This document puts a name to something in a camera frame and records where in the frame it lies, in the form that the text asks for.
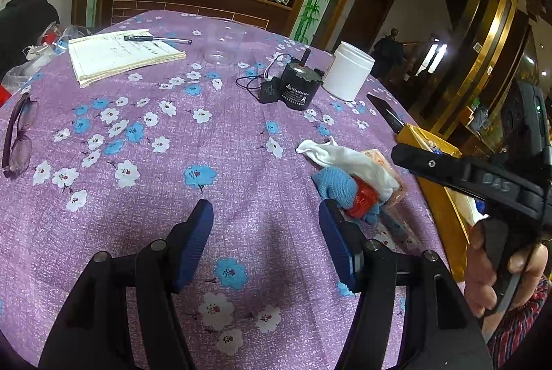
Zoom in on black cylindrical motor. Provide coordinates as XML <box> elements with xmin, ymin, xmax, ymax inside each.
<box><xmin>280</xmin><ymin>49</ymin><xmax>325</xmax><ymax>110</ymax></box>

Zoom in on purple eyeglasses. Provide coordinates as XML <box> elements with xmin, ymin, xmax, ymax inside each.
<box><xmin>1</xmin><ymin>93</ymin><xmax>40</xmax><ymax>181</ymax></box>

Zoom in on clear plastic cup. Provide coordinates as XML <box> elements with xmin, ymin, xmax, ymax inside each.
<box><xmin>203</xmin><ymin>20</ymin><xmax>248</xmax><ymax>66</ymax></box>

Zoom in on white cloth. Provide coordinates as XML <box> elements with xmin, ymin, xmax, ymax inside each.
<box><xmin>297</xmin><ymin>137</ymin><xmax>400</xmax><ymax>198</ymax></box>

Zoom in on gold trimmed wooden cabinet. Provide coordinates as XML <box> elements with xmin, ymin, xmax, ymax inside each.
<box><xmin>407</xmin><ymin>0</ymin><xmax>531</xmax><ymax>147</ymax></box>

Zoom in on black bag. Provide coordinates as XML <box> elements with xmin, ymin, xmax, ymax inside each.
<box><xmin>0</xmin><ymin>0</ymin><xmax>61</xmax><ymax>73</ymax></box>

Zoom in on black pen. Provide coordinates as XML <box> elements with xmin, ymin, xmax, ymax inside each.
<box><xmin>124</xmin><ymin>34</ymin><xmax>193</xmax><ymax>46</ymax></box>

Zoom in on person's right forearm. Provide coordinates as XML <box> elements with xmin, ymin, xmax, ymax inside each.
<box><xmin>485</xmin><ymin>275</ymin><xmax>550</xmax><ymax>370</ymax></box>

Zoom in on white plastic jar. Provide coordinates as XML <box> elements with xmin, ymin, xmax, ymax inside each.
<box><xmin>323</xmin><ymin>41</ymin><xmax>376</xmax><ymax>101</ymax></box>

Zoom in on person's right hand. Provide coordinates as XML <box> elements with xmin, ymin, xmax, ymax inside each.
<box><xmin>464</xmin><ymin>221</ymin><xmax>552</xmax><ymax>318</ymax></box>

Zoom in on purple floral tablecloth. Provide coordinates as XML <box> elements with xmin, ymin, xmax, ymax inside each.
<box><xmin>0</xmin><ymin>10</ymin><xmax>471</xmax><ymax>370</ymax></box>

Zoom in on yellow cardboard box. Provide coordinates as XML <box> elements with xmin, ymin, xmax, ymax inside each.
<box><xmin>396</xmin><ymin>124</ymin><xmax>488</xmax><ymax>282</ymax></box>

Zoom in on brown wooden door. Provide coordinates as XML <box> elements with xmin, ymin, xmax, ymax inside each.
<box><xmin>343</xmin><ymin>0</ymin><xmax>395</xmax><ymax>54</ymax></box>

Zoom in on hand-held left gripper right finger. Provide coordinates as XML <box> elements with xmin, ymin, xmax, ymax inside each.
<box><xmin>318</xmin><ymin>199</ymin><xmax>494</xmax><ymax>370</ymax></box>

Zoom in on small red plastic bag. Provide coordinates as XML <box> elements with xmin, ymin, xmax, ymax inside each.
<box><xmin>346</xmin><ymin>176</ymin><xmax>380</xmax><ymax>219</ymax></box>

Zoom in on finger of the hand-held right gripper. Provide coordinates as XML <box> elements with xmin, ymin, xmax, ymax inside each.
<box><xmin>391</xmin><ymin>143</ymin><xmax>475</xmax><ymax>195</ymax></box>

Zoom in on pink wrapped pack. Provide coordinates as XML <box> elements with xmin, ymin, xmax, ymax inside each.
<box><xmin>356</xmin><ymin>149</ymin><xmax>425</xmax><ymax>252</ymax></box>

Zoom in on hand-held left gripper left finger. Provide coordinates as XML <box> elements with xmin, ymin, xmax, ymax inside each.
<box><xmin>38</xmin><ymin>199</ymin><xmax>215</xmax><ymax>370</ymax></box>

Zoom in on blue sock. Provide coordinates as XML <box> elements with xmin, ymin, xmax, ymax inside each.
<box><xmin>312</xmin><ymin>167</ymin><xmax>384</xmax><ymax>225</ymax></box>

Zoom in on clear plastic bag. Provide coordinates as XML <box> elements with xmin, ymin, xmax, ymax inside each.
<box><xmin>9</xmin><ymin>23</ymin><xmax>91</xmax><ymax>86</ymax></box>

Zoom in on black flat case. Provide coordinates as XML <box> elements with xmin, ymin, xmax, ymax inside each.
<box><xmin>366</xmin><ymin>93</ymin><xmax>407</xmax><ymax>134</ymax></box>

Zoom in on paper notebook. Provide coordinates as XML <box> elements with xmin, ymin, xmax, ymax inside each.
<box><xmin>68</xmin><ymin>29</ymin><xmax>187</xmax><ymax>88</ymax></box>

